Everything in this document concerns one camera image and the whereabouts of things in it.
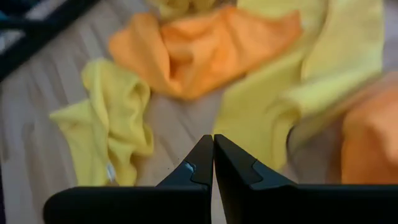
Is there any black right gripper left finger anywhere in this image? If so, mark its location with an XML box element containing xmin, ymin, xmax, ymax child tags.
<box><xmin>42</xmin><ymin>134</ymin><xmax>215</xmax><ymax>224</ymax></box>

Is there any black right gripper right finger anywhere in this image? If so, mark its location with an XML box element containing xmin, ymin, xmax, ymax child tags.
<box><xmin>213</xmin><ymin>134</ymin><xmax>398</xmax><ymax>224</ymax></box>

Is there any orange microfiber towel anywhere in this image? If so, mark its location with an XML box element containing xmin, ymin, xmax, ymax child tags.
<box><xmin>108</xmin><ymin>5</ymin><xmax>303</xmax><ymax>101</ymax></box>
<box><xmin>340</xmin><ymin>72</ymin><xmax>398</xmax><ymax>185</ymax></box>

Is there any black table frame rail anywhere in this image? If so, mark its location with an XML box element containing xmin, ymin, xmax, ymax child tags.
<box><xmin>0</xmin><ymin>0</ymin><xmax>100</xmax><ymax>82</ymax></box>

